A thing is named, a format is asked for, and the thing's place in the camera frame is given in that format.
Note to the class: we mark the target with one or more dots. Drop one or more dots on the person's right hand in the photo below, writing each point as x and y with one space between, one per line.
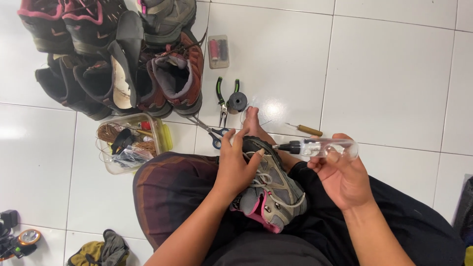
345 181

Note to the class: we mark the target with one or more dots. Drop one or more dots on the person's left hand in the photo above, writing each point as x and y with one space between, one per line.
232 170

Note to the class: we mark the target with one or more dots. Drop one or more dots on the clear glue bottle black nozzle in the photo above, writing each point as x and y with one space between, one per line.
317 147

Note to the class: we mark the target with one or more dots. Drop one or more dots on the grey hiking shoe pink lining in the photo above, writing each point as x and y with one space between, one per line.
277 188

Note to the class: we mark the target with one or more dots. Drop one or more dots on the person's bare foot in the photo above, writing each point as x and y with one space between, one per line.
253 123

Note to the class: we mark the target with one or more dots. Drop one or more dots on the person's plaid sarong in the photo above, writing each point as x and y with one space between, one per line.
170 192

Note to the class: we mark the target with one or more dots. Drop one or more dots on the black thread spool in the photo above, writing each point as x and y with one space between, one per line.
237 101

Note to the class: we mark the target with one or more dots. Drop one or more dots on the clear plastic supply container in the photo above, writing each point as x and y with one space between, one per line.
162 144

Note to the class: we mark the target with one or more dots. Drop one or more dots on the person's black trousers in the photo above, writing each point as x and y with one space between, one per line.
406 229

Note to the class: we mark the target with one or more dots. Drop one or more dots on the clear plastic bag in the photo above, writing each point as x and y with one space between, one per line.
131 157

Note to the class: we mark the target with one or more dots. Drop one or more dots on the maroon hiking shoe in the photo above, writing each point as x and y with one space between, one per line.
149 92
183 77

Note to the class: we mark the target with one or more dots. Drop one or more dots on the clear plastic thread box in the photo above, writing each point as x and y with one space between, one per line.
218 51

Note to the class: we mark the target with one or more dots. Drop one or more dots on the dark thread spool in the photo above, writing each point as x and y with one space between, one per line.
223 50

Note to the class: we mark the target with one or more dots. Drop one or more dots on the pink thread spool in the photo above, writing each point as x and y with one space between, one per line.
214 50

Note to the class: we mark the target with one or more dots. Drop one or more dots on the dark bag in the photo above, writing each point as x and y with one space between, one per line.
465 214

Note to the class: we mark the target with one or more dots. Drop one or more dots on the yellow grey work gloves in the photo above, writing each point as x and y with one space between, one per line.
99 251

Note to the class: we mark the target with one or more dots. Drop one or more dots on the grey shoe insole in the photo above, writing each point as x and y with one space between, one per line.
127 51

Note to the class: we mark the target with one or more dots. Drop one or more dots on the black shoe pink collar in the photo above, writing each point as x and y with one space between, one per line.
92 26
44 26

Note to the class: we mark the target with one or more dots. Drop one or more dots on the black headlamp orange rim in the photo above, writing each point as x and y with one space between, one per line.
16 238

